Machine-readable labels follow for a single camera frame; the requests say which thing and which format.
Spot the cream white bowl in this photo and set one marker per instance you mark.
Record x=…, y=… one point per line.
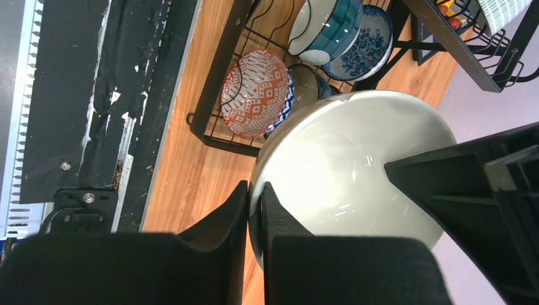
x=326, y=161

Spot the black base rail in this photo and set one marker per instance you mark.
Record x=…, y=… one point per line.
x=87, y=92

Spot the teal glazed bowl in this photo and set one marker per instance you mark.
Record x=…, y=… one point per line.
x=325, y=29

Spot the dark blue bowl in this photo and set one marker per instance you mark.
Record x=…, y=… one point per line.
x=310, y=86

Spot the white green striped bowl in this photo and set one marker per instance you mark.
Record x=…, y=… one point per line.
x=495, y=14

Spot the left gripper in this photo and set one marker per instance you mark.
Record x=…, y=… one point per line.
x=484, y=195

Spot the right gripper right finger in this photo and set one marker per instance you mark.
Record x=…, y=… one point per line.
x=300, y=268

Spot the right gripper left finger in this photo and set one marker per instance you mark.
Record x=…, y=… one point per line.
x=201, y=265

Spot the blue floral white bowl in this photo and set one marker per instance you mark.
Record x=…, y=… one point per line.
x=370, y=51

